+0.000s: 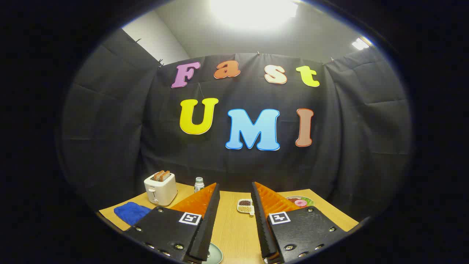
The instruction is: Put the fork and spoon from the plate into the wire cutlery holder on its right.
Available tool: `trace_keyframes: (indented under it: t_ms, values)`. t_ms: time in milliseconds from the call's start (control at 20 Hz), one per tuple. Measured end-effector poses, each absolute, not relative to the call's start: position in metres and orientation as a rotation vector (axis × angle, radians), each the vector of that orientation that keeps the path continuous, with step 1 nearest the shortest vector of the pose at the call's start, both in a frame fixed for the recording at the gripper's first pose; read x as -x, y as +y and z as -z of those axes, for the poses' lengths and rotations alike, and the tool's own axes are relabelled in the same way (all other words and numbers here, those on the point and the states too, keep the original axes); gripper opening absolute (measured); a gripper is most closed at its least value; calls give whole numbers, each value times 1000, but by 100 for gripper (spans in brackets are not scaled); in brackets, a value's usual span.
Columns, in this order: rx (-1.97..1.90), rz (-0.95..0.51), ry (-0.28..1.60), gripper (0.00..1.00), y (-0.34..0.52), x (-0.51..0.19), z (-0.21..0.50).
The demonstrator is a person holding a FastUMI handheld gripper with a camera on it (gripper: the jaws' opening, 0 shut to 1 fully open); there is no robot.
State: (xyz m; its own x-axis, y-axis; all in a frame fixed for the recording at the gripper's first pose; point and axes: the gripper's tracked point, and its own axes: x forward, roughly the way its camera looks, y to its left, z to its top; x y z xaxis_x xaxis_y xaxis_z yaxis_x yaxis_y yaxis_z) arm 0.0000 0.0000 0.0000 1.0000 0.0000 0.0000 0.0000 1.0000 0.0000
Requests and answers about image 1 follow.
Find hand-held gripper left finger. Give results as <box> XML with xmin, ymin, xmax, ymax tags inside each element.
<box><xmin>125</xmin><ymin>183</ymin><xmax>221</xmax><ymax>264</ymax></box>

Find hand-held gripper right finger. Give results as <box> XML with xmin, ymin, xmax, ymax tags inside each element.
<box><xmin>251</xmin><ymin>181</ymin><xmax>348</xmax><ymax>264</ymax></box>

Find white divided snack dish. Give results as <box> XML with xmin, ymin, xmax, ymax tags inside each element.
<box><xmin>237</xmin><ymin>199</ymin><xmax>255</xmax><ymax>216</ymax></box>

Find pale green plate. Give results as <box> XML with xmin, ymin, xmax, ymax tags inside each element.
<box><xmin>203</xmin><ymin>242</ymin><xmax>224</xmax><ymax>264</ymax></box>

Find plate of toy food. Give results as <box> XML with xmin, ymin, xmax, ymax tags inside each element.
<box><xmin>285</xmin><ymin>196</ymin><xmax>314</xmax><ymax>208</ymax></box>

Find white toaster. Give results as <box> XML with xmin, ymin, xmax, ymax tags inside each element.
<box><xmin>144</xmin><ymin>172</ymin><xmax>178</xmax><ymax>206</ymax></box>

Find blue cloth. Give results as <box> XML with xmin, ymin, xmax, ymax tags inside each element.
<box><xmin>114</xmin><ymin>202</ymin><xmax>152</xmax><ymax>226</ymax></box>

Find black backdrop cloth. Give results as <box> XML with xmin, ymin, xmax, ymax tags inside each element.
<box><xmin>60</xmin><ymin>27</ymin><xmax>413</xmax><ymax>222</ymax></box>

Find small ceiling light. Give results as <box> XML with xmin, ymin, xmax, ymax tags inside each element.
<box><xmin>351</xmin><ymin>37</ymin><xmax>370</xmax><ymax>51</ymax></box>

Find large ceiling light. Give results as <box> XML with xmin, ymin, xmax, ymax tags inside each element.
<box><xmin>209</xmin><ymin>0</ymin><xmax>299</xmax><ymax>32</ymax></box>

